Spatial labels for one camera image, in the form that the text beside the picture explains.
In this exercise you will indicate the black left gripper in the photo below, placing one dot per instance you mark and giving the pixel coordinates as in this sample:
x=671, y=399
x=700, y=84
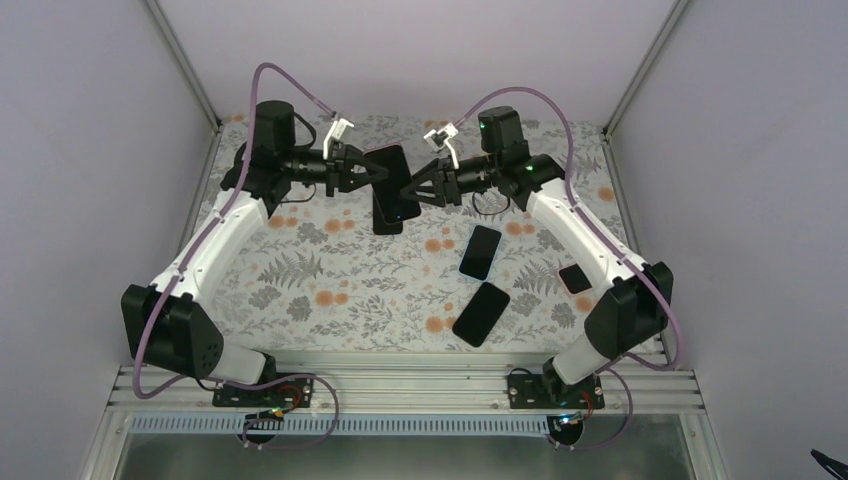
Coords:
x=337, y=172

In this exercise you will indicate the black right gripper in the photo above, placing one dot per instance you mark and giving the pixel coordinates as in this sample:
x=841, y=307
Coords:
x=448, y=183

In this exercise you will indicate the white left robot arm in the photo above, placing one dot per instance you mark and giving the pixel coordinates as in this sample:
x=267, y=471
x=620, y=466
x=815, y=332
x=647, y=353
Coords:
x=166, y=322

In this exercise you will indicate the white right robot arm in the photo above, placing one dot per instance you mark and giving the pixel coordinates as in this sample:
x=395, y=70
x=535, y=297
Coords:
x=634, y=303

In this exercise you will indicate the phone in blue case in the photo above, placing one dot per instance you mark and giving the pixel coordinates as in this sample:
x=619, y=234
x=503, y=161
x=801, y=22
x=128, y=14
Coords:
x=480, y=252

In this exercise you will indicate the black phone without case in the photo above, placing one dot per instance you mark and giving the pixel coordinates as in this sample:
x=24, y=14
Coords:
x=481, y=314

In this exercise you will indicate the phone in peach case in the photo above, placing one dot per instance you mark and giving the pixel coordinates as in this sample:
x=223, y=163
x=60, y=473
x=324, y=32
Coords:
x=574, y=280

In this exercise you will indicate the floral patterned table mat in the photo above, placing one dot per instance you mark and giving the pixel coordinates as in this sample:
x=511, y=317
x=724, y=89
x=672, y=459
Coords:
x=316, y=277

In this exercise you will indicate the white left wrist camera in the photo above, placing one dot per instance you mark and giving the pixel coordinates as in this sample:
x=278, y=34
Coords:
x=334, y=135

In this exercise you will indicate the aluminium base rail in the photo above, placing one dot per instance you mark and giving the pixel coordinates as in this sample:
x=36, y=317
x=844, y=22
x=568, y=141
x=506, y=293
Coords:
x=475, y=382

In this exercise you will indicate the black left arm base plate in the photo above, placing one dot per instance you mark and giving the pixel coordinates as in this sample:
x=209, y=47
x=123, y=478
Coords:
x=294, y=393

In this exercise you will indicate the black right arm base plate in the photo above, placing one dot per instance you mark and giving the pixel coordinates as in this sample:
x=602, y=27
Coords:
x=530, y=391

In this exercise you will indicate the aluminium left corner post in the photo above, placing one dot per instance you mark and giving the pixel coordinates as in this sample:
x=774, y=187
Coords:
x=180, y=57

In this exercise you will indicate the aluminium corner post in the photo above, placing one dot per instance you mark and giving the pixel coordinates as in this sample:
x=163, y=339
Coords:
x=656, y=47
x=180, y=57

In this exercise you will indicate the aluminium right corner post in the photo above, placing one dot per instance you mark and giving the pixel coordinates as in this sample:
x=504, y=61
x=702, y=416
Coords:
x=656, y=47

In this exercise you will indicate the perforated cable tray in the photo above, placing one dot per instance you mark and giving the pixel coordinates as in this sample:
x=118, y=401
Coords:
x=346, y=424

